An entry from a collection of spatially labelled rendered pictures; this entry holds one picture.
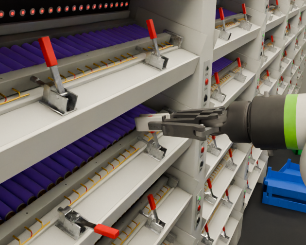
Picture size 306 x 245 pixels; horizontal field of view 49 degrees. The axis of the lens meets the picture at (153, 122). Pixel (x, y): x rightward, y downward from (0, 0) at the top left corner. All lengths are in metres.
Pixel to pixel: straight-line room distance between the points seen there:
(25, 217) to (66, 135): 0.14
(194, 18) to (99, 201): 0.46
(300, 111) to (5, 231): 0.45
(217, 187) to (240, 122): 0.78
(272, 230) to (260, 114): 1.58
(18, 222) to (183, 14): 0.56
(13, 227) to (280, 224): 1.82
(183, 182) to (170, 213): 0.11
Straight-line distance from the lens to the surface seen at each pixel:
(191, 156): 0.91
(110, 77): 0.56
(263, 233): 2.08
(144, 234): 0.81
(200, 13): 0.80
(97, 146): 0.67
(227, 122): 0.60
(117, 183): 0.63
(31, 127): 0.40
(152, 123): 0.67
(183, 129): 0.61
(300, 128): 0.56
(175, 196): 0.93
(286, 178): 2.43
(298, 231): 2.16
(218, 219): 1.50
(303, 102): 0.57
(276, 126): 0.57
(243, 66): 1.50
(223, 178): 1.41
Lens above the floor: 1.27
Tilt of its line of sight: 22 degrees down
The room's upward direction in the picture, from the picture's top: straight up
